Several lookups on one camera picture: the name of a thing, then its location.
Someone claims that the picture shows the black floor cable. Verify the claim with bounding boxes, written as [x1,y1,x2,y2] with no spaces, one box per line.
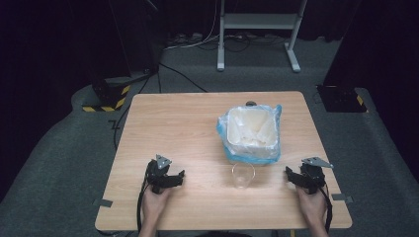
[108,60,210,152]

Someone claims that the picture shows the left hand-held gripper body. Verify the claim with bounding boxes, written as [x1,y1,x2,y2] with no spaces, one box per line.
[144,154,173,195]

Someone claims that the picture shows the bin with blue bag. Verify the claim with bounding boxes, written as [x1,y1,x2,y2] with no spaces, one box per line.
[215,104,284,166]

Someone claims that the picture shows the white metal stand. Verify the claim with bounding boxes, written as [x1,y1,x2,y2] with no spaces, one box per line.
[215,0,309,74]

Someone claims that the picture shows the clear plastic cup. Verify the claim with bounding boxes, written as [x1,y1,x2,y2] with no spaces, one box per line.
[230,161,257,190]

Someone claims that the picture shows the white floor cable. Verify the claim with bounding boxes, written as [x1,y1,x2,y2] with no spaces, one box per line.
[163,0,221,52]

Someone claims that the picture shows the black yellow striped stand base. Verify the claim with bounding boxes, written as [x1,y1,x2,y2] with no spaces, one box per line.
[81,76,156,114]

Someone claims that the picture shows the power strip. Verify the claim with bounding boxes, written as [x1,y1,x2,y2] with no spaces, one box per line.
[166,32,206,47]

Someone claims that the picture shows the person's right hand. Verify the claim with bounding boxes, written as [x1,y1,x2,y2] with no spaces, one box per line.
[295,185,329,230]

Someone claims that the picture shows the person's left hand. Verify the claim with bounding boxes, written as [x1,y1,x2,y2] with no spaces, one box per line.
[141,186,173,229]

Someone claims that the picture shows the white trash bin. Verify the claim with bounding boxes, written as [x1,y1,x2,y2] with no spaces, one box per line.
[225,107,280,156]

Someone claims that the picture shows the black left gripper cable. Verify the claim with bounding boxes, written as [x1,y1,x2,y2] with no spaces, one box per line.
[135,176,149,233]

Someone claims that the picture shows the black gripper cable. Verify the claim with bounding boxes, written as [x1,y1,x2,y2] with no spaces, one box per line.
[135,176,149,233]
[319,186,334,234]

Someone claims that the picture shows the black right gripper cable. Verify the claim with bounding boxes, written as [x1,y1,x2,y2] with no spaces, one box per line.
[319,186,334,234]

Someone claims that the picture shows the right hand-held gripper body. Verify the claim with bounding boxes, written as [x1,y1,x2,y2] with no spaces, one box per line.
[298,156,334,196]

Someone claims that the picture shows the grey tape strip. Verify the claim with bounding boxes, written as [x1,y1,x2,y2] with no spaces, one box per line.
[330,193,355,204]

